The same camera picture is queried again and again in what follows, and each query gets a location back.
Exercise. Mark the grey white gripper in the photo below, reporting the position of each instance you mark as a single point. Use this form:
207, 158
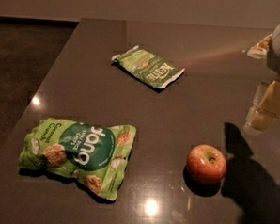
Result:
265, 109

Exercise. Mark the red apple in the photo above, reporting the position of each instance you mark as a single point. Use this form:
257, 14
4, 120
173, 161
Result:
206, 164

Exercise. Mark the green Kettle chips bag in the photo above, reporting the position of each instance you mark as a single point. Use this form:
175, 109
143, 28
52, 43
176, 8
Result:
153, 70

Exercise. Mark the green Dang rice chips bag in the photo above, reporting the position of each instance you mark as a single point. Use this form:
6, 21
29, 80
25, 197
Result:
95, 157

